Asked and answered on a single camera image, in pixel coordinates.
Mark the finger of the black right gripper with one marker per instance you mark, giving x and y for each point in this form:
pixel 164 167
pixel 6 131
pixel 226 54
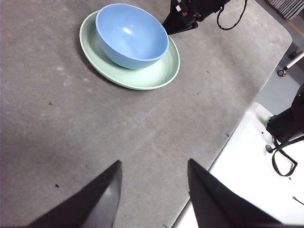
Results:
pixel 175 26

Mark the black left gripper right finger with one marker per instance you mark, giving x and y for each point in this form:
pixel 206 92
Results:
pixel 213 204

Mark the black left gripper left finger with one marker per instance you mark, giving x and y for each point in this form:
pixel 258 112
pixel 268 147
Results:
pixel 99 194

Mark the blue ribbed bowl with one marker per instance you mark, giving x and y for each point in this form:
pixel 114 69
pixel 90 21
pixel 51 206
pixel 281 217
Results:
pixel 133 42

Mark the pale green plate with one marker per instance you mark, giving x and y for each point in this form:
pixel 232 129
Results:
pixel 147 78

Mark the grey ribbed panel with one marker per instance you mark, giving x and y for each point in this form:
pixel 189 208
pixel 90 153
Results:
pixel 285 7

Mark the small round black foot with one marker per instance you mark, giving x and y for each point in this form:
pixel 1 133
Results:
pixel 282 72

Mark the white tube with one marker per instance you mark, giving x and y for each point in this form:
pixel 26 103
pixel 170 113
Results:
pixel 295 60

